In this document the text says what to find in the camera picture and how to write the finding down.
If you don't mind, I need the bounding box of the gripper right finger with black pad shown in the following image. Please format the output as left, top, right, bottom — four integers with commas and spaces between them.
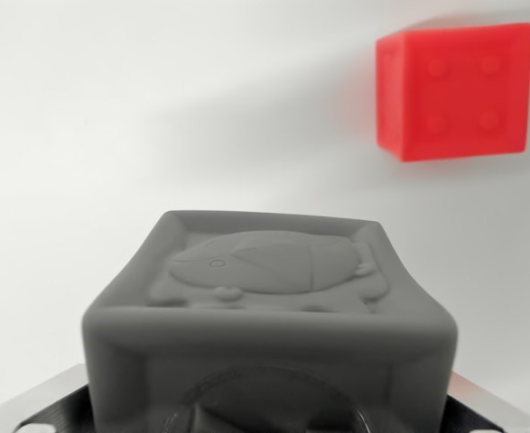
435, 369, 530, 433

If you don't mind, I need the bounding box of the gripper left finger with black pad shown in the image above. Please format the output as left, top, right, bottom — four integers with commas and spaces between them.
0, 363, 98, 433

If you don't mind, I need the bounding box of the grey embossed soft cube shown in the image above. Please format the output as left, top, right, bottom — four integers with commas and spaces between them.
79, 209, 460, 433

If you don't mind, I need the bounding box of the red embossed soft cube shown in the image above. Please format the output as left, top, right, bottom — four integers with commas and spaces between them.
375, 22, 530, 162

